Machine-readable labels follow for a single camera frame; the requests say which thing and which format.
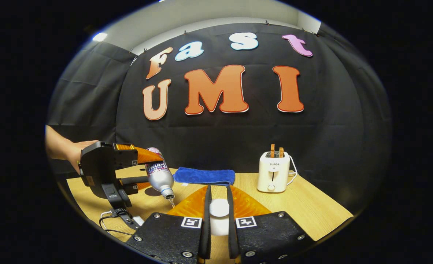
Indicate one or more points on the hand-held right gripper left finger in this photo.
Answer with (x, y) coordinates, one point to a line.
(205, 234)

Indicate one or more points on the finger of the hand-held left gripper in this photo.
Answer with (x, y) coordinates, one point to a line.
(134, 181)
(147, 156)

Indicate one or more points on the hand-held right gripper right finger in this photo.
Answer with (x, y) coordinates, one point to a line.
(232, 234)

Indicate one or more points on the dark round coaster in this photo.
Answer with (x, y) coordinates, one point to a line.
(151, 192)

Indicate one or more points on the silver water bottle red label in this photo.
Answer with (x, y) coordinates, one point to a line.
(159, 176)

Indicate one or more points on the white teacup lid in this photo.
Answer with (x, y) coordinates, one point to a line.
(219, 208)

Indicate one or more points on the blue folded towel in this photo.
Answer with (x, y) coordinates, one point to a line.
(203, 176)

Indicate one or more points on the white toaster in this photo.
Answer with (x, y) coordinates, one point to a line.
(273, 172)

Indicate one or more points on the black backdrop cloth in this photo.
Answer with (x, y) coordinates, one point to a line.
(238, 135)

